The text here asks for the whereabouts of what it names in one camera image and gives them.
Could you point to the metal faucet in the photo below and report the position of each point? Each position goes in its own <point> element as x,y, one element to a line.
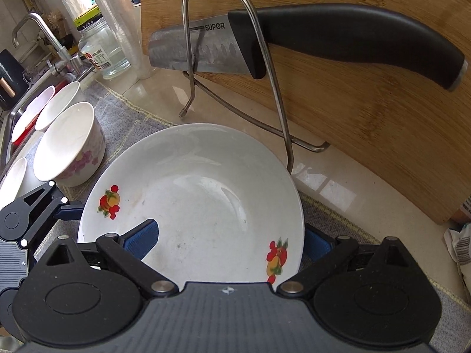
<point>64,64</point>

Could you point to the white fruit print plate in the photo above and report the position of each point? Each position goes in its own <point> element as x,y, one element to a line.
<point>202,191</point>

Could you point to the grey checked dish mat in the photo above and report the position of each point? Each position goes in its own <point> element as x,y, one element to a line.
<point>121,125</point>

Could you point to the glass jar green lid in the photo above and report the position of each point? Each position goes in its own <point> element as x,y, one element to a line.
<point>106,55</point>

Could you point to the red plastic basin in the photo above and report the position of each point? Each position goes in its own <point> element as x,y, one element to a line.
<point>29,114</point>

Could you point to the dark box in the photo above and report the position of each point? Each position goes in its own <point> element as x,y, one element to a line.
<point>13,81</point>

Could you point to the white floral bowl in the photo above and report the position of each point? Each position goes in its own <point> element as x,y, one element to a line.
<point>66,136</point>
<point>14,180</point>
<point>62,95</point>

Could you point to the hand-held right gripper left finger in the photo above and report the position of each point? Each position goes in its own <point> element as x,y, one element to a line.
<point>141,237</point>

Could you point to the steel sink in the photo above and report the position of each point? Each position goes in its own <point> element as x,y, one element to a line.
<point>5,136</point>

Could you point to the beige food packet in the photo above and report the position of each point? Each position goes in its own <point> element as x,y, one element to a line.
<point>465,209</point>

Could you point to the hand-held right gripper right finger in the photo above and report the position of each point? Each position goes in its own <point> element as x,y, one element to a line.
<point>316,246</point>

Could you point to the tall cling film roll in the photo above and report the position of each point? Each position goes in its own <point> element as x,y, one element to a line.
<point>117,25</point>

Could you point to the bamboo cutting board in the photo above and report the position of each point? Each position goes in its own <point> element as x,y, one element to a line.
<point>368,136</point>

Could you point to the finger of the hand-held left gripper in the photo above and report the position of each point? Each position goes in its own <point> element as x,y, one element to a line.
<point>73,210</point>

